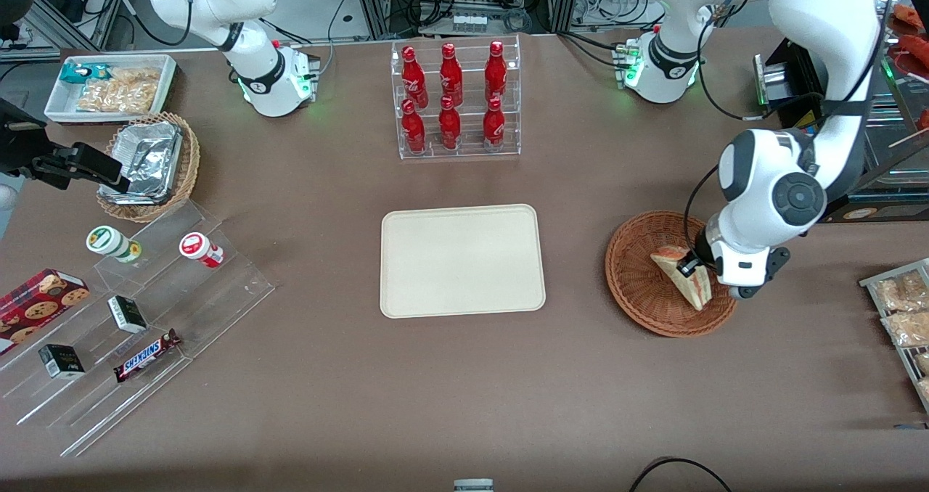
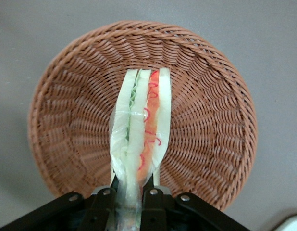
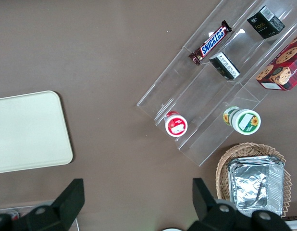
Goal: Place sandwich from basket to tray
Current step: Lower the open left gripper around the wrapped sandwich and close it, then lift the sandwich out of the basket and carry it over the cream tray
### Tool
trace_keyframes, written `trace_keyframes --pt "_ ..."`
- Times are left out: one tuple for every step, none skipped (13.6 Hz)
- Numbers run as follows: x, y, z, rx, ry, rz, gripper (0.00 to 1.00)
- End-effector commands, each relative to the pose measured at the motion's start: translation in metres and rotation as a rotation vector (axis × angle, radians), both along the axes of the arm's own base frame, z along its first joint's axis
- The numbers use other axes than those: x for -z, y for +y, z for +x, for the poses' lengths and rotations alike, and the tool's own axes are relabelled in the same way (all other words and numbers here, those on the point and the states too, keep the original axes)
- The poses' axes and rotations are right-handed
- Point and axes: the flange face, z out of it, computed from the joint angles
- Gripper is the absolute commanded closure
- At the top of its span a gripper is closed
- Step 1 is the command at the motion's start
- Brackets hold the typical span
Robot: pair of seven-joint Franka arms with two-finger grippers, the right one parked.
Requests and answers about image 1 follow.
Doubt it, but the Snickers chocolate bar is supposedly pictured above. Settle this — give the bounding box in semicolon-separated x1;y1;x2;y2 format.
113;329;182;384

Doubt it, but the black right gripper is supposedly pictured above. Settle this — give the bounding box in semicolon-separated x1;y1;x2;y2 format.
0;99;132;194

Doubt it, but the green lid snack cup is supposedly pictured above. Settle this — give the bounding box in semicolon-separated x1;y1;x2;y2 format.
86;226;142;263

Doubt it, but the clear acrylic bottle rack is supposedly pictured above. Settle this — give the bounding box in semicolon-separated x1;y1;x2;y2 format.
390;34;522;160

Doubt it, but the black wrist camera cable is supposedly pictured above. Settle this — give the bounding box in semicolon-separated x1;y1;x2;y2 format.
684;0;883;261

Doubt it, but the large brown wicker basket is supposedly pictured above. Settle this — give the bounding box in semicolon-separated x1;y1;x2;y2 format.
605;210;741;338

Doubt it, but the small tan wicker basket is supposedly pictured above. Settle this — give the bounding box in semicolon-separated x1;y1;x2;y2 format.
96;112;201;224

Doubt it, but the white rectangular snack bin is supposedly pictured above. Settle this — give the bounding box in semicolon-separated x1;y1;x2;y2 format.
44;54;179;126

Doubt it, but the white power strip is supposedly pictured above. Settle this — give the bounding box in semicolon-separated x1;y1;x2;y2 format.
573;0;654;25

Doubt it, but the aluminium foil container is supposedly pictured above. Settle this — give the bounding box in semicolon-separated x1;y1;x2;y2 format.
99;120;183;205

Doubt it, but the red cookie box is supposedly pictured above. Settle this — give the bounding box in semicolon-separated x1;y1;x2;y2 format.
0;268;91;356

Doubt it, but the small black carton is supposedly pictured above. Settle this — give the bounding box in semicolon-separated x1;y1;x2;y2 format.
107;295;148;334
38;344;86;380

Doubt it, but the clear acrylic stepped display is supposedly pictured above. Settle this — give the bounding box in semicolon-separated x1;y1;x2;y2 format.
0;200;277;458

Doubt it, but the red lid snack cup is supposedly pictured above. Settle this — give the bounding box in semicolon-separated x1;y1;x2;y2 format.
179;232;225;268

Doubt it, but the clear bag of chips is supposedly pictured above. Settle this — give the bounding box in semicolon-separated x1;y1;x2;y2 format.
76;67;162;114

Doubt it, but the grey wire snack tray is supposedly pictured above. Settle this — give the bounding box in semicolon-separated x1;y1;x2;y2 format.
859;258;929;414

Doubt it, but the black loose cable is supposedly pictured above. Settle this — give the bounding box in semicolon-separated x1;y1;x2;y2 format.
629;457;734;492

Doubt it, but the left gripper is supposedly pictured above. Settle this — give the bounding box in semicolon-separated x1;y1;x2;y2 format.
677;224;792;302

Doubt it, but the cream plastic serving tray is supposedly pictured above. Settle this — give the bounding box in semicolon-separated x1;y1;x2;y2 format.
380;203;547;319

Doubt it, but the triangular sandwich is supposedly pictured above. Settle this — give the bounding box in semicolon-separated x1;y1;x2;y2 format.
651;245;716;311

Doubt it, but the red cola bottle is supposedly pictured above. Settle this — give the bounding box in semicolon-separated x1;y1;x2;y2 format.
438;95;462;151
482;97;506;152
484;40;508;104
401;99;427;155
438;42;464;108
401;45;429;110

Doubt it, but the black food display case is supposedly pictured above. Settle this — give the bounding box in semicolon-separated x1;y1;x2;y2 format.
753;0;929;224

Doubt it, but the teal snack bag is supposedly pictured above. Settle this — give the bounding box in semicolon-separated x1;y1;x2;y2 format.
60;62;113;85

